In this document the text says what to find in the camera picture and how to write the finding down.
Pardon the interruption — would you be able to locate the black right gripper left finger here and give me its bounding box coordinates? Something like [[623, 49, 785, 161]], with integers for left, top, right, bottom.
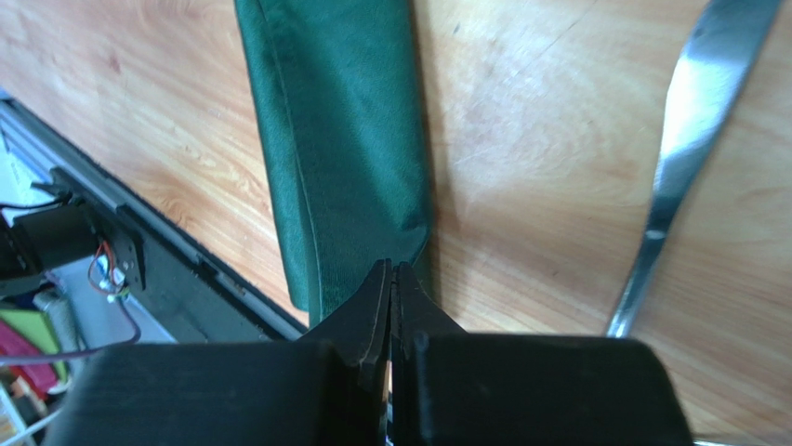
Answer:
[[45, 260, 392, 445]]

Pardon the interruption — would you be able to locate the dark green cloth napkin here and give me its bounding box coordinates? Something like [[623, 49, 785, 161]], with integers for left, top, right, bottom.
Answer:
[[235, 0, 433, 325]]

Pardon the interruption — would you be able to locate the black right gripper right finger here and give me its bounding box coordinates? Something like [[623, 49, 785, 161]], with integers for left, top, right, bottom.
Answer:
[[391, 263, 693, 445]]

